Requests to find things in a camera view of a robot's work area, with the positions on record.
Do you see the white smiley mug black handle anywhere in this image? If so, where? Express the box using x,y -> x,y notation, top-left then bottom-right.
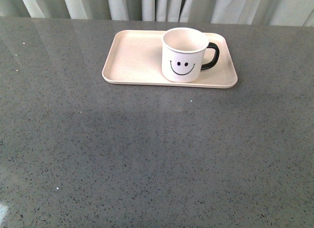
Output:
161,28 -> 220,83

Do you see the beige rectangular plastic tray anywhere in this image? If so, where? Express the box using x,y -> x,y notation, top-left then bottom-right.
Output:
102,30 -> 237,88

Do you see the grey-white pleated curtain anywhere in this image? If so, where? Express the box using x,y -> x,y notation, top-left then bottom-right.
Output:
0,0 -> 314,27

